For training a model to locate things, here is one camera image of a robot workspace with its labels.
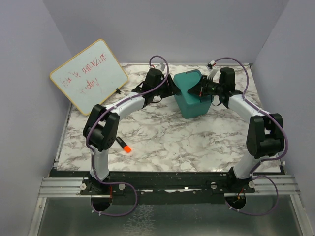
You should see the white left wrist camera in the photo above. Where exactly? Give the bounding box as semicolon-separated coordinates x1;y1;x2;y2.
155;63;166;73

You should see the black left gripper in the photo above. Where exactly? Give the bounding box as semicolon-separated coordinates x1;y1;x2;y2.
153;74;180;98

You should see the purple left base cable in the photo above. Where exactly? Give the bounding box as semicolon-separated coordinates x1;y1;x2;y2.
90;181;138;217

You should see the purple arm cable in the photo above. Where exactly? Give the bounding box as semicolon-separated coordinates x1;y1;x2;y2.
214;57;289;177
85;55;170;184

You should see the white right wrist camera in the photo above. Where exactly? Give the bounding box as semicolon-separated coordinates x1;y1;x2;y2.
207;60;218;80

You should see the teal medicine kit box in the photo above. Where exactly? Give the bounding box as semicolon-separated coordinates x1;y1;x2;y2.
173;70;213;119

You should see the black orange highlighter marker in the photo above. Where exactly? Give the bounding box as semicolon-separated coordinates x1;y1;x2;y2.
116;137;131;153

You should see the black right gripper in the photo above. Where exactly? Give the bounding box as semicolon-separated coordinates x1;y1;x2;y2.
188;76;223;98

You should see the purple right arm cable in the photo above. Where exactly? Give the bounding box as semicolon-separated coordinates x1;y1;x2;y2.
214;57;289;177

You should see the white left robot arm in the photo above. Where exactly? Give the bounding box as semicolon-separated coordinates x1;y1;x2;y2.
83;68;180;194

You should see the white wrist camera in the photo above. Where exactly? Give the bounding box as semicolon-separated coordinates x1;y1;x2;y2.
155;63;166;73
207;60;218;80

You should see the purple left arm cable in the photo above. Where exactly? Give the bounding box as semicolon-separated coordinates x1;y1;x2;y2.
85;55;170;184

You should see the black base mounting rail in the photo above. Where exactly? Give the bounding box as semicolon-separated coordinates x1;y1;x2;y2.
80;171;254;205

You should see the yellow framed whiteboard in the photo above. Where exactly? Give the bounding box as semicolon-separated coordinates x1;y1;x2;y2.
50;39;128;116

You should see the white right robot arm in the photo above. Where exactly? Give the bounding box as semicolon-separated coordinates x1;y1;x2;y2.
188;64;286;192

